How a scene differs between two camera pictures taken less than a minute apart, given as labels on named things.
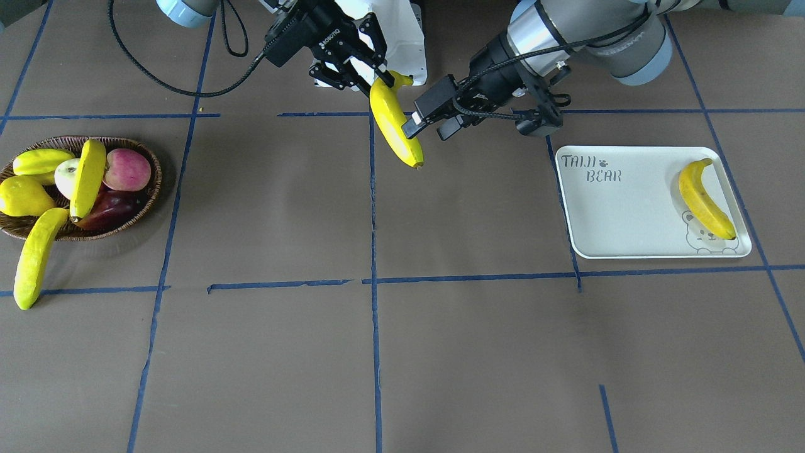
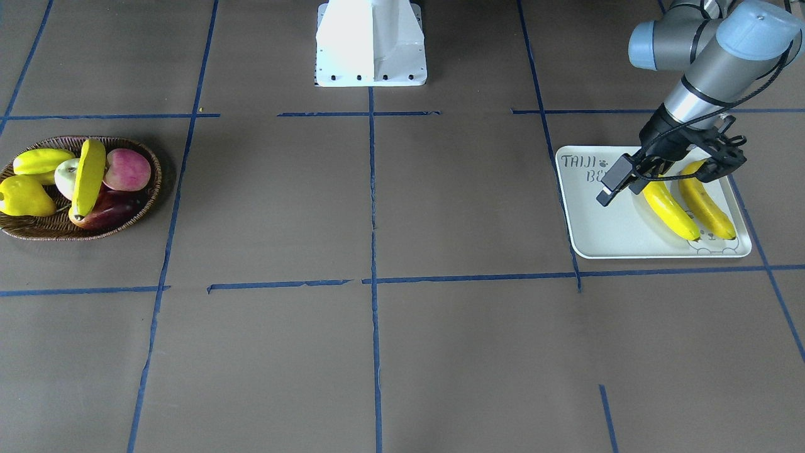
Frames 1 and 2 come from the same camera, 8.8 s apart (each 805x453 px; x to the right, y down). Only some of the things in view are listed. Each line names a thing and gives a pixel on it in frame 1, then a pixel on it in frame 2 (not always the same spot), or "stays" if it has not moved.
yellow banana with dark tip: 692,187 stays
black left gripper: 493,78 to 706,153
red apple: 127,170 stays
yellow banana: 92,163 stays
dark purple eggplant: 116,208 stays
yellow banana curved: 390,118 to 656,194
